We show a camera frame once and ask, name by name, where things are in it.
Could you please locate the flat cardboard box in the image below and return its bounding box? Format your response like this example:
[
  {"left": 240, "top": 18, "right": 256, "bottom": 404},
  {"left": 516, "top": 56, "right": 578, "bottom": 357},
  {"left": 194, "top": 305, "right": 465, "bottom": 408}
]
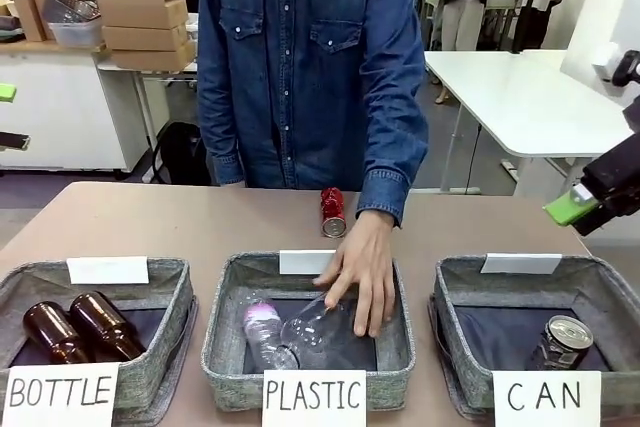
[
  {"left": 110, "top": 40, "right": 198, "bottom": 71},
  {"left": 101, "top": 23, "right": 189, "bottom": 52}
]

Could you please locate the black crushed can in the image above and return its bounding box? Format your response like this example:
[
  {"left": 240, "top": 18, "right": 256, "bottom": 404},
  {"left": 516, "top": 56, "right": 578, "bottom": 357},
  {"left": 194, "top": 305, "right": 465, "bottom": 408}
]
[{"left": 524, "top": 315, "right": 595, "bottom": 372}]

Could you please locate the grey fabric basket plastic label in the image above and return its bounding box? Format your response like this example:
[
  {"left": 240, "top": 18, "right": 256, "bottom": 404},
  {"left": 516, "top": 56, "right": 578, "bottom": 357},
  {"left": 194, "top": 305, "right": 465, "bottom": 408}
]
[{"left": 201, "top": 250, "right": 417, "bottom": 411}]

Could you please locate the black tripod pole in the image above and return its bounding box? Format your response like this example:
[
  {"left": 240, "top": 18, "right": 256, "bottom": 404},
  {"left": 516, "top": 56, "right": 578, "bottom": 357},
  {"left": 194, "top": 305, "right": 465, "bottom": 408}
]
[{"left": 510, "top": 0, "right": 547, "bottom": 54}]

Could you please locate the clear plastic bottle pink label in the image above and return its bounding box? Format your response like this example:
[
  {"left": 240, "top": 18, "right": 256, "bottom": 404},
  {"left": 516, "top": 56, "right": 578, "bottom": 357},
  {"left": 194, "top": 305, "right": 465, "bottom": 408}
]
[{"left": 242, "top": 298, "right": 302, "bottom": 373}]

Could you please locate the person in denim shirt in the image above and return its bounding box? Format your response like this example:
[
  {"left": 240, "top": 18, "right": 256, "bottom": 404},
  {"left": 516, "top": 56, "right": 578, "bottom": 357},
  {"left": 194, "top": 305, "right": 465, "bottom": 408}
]
[{"left": 196, "top": 0, "right": 430, "bottom": 234}]

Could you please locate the person's left forearm denim sleeve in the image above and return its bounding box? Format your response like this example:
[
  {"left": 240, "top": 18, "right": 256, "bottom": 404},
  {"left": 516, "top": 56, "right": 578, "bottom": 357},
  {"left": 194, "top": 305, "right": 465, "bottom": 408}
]
[{"left": 355, "top": 56, "right": 430, "bottom": 234}]

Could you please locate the grey fabric basket can label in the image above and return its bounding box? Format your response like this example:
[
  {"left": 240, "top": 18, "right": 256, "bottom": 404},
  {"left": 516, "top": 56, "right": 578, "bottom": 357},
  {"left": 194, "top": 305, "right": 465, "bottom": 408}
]
[{"left": 428, "top": 254, "right": 640, "bottom": 421}]

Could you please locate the white cabinet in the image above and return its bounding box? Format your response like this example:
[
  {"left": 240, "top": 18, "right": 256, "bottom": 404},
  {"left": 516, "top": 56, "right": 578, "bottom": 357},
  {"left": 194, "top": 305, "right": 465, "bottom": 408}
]
[{"left": 0, "top": 41, "right": 154, "bottom": 177}]

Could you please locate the black backpack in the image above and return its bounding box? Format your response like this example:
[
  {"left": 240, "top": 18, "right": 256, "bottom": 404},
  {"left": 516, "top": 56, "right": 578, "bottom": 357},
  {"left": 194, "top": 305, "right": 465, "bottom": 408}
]
[{"left": 151, "top": 121, "right": 210, "bottom": 187}]

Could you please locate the small cardboard box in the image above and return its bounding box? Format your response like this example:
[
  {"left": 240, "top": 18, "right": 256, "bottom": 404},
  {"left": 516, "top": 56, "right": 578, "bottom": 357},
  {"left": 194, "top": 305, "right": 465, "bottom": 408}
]
[{"left": 12, "top": 0, "right": 56, "bottom": 43}]

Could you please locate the blank white card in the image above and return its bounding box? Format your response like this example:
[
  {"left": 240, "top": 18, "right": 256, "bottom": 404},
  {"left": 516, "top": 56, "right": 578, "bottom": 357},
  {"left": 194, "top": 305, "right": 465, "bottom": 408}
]
[
  {"left": 480, "top": 252, "right": 563, "bottom": 275},
  {"left": 66, "top": 256, "right": 150, "bottom": 285},
  {"left": 278, "top": 248, "right": 339, "bottom": 276}
]

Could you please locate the white paper sign PLASTIC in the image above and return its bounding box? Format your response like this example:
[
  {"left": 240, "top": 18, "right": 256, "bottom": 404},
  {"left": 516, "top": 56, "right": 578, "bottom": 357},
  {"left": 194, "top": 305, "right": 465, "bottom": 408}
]
[{"left": 262, "top": 369, "right": 367, "bottom": 427}]

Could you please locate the person's right forearm denim sleeve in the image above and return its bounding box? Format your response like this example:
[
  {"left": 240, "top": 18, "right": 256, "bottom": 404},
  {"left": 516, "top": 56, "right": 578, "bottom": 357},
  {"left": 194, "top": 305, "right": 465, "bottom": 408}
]
[{"left": 196, "top": 61, "right": 249, "bottom": 187}]

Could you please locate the white table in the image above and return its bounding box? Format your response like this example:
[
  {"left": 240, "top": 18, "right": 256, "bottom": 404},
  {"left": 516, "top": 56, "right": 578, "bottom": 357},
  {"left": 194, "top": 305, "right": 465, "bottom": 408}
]
[{"left": 423, "top": 48, "right": 640, "bottom": 196}]

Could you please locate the crushed red can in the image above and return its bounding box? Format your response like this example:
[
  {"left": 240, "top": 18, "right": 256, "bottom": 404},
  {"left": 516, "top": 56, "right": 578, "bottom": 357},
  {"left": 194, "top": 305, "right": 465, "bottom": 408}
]
[{"left": 319, "top": 187, "right": 348, "bottom": 239}]

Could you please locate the white paper sign BOTTLE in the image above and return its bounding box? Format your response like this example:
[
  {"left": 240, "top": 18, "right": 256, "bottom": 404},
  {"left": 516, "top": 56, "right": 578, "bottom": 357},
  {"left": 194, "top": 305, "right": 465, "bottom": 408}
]
[{"left": 0, "top": 361, "right": 120, "bottom": 427}]

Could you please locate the clear plastic bottle blue cap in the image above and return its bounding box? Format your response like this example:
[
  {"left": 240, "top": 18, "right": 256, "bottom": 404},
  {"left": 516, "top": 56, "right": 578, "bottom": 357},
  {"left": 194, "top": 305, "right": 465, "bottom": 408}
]
[{"left": 279, "top": 293, "right": 362, "bottom": 351}]

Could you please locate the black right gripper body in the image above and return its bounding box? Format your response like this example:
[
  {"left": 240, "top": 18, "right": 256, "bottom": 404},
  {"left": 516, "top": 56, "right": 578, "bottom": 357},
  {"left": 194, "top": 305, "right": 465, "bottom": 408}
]
[{"left": 574, "top": 131, "right": 640, "bottom": 238}]

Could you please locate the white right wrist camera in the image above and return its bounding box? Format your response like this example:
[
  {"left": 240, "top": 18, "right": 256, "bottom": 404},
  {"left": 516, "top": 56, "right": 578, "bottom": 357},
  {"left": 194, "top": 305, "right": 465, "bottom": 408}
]
[{"left": 591, "top": 43, "right": 640, "bottom": 89}]

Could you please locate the clear plastic bin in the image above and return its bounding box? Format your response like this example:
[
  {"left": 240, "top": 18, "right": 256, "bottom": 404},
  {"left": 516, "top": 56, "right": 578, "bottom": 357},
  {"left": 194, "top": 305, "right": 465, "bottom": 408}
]
[{"left": 42, "top": 0, "right": 105, "bottom": 48}]

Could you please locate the person's left hand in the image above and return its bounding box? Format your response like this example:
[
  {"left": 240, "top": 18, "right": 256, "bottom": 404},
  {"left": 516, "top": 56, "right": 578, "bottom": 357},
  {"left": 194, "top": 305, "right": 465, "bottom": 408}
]
[{"left": 312, "top": 207, "right": 398, "bottom": 339}]

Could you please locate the white paper sign CAN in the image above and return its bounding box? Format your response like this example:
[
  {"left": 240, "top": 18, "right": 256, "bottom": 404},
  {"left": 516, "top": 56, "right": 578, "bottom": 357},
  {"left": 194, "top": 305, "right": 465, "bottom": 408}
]
[{"left": 492, "top": 370, "right": 603, "bottom": 427}]

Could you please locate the grey fabric basket bottle label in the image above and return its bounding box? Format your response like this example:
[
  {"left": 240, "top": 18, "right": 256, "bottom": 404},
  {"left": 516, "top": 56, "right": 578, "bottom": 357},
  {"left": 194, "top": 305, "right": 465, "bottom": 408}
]
[{"left": 0, "top": 256, "right": 200, "bottom": 426}]

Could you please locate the brown glass bottle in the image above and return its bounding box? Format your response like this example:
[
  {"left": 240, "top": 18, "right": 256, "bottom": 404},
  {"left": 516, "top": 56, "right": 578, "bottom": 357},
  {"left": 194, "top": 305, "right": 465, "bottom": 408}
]
[
  {"left": 23, "top": 301, "right": 94, "bottom": 366},
  {"left": 69, "top": 291, "right": 148, "bottom": 363}
]

